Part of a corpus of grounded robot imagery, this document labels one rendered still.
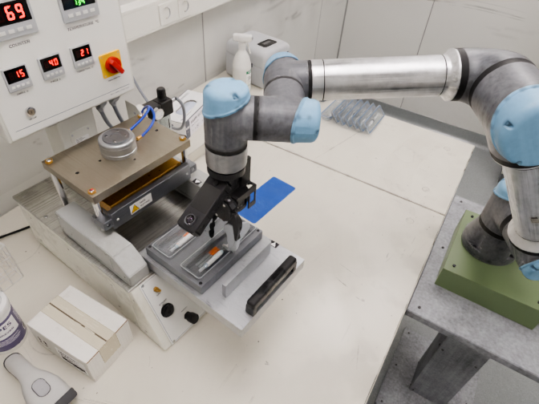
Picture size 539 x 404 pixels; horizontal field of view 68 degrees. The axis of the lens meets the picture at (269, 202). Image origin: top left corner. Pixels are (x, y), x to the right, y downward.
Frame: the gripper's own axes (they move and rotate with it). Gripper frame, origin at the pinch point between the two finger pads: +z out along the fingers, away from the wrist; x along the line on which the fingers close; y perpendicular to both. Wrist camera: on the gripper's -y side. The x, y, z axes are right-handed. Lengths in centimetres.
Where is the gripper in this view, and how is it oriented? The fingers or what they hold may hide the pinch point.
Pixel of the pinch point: (220, 242)
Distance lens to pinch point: 86.8
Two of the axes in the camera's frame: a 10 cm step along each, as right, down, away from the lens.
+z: -0.7, 7.4, 6.7
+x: -8.0, -4.5, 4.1
